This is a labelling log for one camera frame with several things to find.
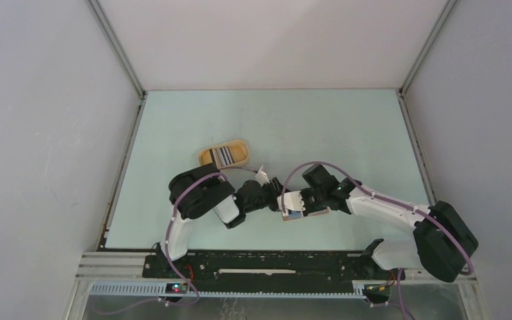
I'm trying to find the grey cable duct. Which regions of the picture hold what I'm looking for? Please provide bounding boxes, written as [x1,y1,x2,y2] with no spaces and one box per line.
[89,281,382,299]

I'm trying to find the aluminium frame rail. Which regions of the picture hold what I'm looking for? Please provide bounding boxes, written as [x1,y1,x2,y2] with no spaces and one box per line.
[76,252,477,284]

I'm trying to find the cards in tray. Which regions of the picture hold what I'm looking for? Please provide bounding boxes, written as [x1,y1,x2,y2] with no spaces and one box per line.
[209,146,235,167]

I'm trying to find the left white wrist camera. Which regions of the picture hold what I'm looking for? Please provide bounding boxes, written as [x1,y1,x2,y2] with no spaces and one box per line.
[255,165,269,186]

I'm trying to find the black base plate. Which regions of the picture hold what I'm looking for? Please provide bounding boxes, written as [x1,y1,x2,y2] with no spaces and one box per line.
[142,250,405,294]

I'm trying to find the brown leather card holder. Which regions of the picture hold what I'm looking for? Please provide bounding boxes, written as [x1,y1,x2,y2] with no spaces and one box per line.
[282,208,329,221]

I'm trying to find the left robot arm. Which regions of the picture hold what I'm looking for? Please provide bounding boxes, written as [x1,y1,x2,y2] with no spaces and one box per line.
[158,163,283,278]

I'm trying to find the yellow oval card tray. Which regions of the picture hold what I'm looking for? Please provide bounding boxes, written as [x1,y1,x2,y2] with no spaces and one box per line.
[197,139,250,169]

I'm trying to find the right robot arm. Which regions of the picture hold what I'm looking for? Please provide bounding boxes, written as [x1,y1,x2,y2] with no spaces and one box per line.
[302,162,479,283]

